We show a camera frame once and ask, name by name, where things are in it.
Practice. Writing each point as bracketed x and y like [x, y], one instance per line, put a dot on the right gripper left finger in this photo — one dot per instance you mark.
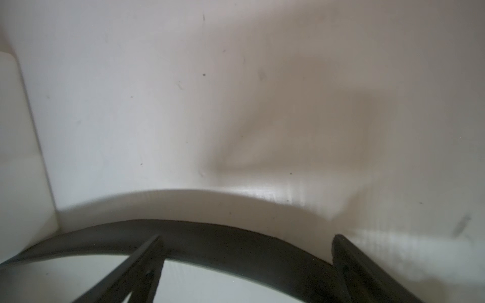
[134, 280]

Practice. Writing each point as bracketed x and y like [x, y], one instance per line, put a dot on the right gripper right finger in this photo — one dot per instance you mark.
[362, 279]

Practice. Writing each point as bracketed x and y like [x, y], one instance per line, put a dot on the black belt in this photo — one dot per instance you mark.
[251, 255]

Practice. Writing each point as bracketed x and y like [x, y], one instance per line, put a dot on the white divided storage tray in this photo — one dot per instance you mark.
[28, 214]

